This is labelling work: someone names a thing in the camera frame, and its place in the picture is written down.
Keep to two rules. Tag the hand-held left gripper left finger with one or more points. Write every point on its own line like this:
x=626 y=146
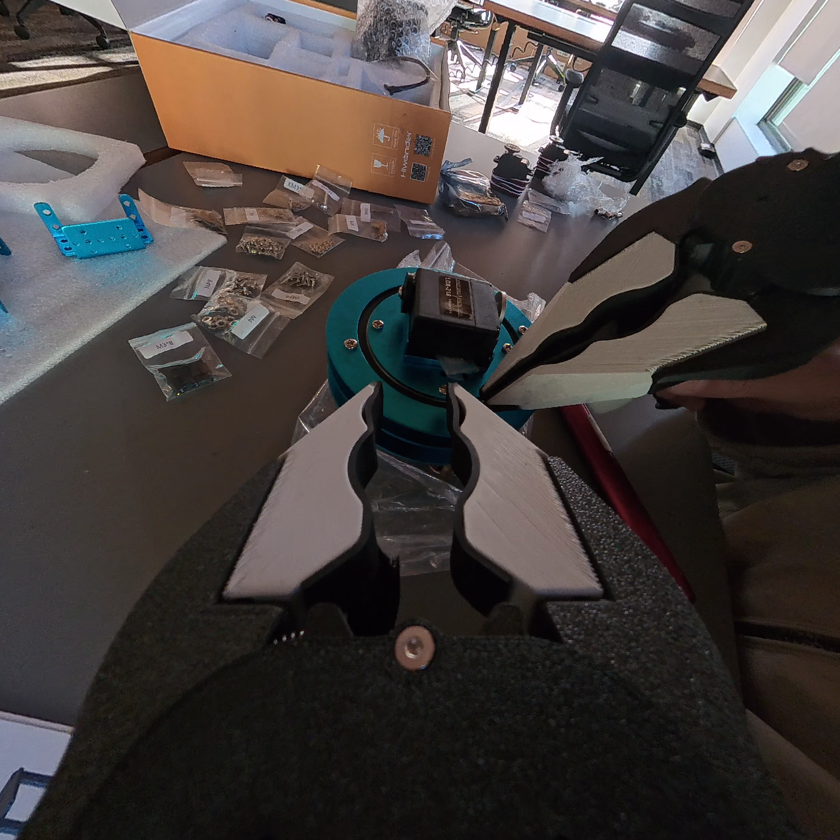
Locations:
x=308 y=525

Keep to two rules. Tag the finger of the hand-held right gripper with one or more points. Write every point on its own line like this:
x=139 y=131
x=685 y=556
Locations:
x=682 y=328
x=617 y=275

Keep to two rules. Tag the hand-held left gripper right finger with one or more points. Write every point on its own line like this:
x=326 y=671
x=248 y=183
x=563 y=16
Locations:
x=525 y=525

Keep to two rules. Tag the red electric screwdriver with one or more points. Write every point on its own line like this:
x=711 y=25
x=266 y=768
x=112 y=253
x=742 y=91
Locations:
x=630 y=499

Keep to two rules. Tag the black servo motor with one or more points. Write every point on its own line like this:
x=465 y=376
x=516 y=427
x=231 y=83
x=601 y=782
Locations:
x=453 y=315

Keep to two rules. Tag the blue round turntable base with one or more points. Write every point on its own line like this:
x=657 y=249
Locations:
x=354 y=341

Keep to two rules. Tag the person's right forearm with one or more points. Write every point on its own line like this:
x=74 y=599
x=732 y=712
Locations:
x=787 y=453

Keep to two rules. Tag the grey desk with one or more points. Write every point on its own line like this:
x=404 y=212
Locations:
x=164 y=492

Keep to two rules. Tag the person's right hand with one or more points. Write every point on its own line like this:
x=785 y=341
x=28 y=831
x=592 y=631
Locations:
x=774 y=397

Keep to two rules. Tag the large clear plastic bag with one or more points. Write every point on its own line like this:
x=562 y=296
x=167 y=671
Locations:
x=407 y=518

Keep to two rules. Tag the crumpled clear plastic wrap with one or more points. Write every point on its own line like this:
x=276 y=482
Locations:
x=577 y=184

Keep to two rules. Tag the wooden background table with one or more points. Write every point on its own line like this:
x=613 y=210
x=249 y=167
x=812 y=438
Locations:
x=718 y=85

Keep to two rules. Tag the black office chair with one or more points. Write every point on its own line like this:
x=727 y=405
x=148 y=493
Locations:
x=623 y=124

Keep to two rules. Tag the blue-tinted bag of parts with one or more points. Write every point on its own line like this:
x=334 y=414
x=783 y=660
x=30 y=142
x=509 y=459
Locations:
x=472 y=193

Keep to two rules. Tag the group of small screw bags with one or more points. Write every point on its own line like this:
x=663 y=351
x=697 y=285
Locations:
x=167 y=344

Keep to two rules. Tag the person's beige jacket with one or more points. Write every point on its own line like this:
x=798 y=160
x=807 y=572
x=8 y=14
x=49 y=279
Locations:
x=787 y=577

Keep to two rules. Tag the white foam sheet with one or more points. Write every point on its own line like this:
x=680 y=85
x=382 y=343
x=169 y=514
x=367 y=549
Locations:
x=79 y=289

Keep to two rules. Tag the bubble wrap bundle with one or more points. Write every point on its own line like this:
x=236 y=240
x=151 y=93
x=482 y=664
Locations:
x=390 y=29

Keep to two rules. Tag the white instruction manual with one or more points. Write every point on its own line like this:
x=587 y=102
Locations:
x=33 y=748

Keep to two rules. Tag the group of blue metal brackets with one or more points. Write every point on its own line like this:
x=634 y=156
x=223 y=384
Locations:
x=92 y=236

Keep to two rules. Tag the orange cardboard box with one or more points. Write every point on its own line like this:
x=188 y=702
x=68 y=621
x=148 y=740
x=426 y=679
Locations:
x=262 y=131

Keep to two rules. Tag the white foam block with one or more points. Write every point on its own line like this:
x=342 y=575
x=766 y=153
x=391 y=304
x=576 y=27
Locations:
x=118 y=154

